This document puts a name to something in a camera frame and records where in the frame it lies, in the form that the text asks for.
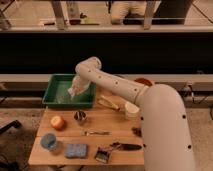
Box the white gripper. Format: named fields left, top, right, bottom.
left=68, top=75, right=90, bottom=98

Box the small metal cup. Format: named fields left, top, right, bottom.
left=74, top=110, right=86, bottom=125

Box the person in beige pants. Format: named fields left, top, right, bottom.
left=110, top=1, right=146, bottom=25

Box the green plastic tray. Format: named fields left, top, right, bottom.
left=41, top=73, right=98, bottom=109

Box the black handled brush tool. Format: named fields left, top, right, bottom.
left=94, top=142, right=142, bottom=164

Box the wooden table board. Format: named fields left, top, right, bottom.
left=29, top=88, right=143, bottom=166

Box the red bowl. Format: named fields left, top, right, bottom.
left=134, top=78, right=153, bottom=86

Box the white cup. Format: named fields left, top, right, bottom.
left=124, top=102, right=140, bottom=119

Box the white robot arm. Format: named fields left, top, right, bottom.
left=68, top=57, right=196, bottom=171

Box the orange fruit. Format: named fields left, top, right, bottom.
left=50, top=116, right=65, bottom=130

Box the blue sponge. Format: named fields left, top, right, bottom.
left=65, top=144, right=87, bottom=159

